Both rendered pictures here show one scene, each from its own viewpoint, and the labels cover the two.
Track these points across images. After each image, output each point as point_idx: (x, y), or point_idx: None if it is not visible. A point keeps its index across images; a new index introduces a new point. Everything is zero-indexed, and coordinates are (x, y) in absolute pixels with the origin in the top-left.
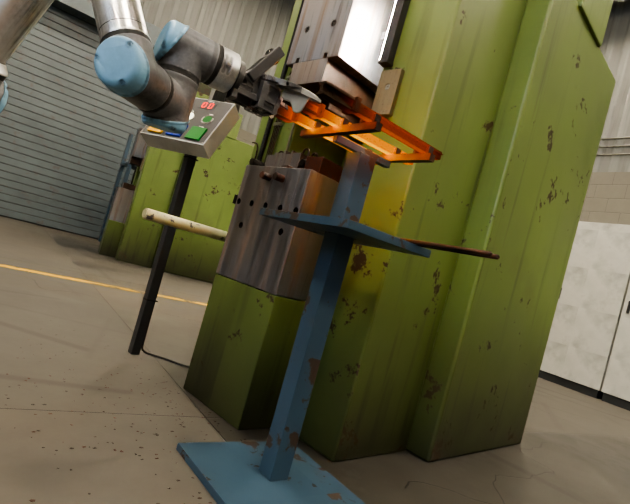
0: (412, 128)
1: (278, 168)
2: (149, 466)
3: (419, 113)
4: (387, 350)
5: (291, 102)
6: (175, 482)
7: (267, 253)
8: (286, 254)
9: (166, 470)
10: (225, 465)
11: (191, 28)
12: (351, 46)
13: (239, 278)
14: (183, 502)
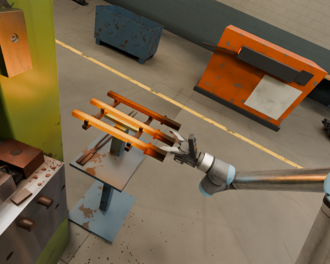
0: (50, 69)
1: (28, 205)
2: (129, 238)
3: (50, 55)
4: None
5: (177, 142)
6: (130, 226)
7: (52, 222)
8: (66, 201)
9: (127, 233)
10: (112, 220)
11: (227, 163)
12: None
13: (35, 260)
14: (136, 217)
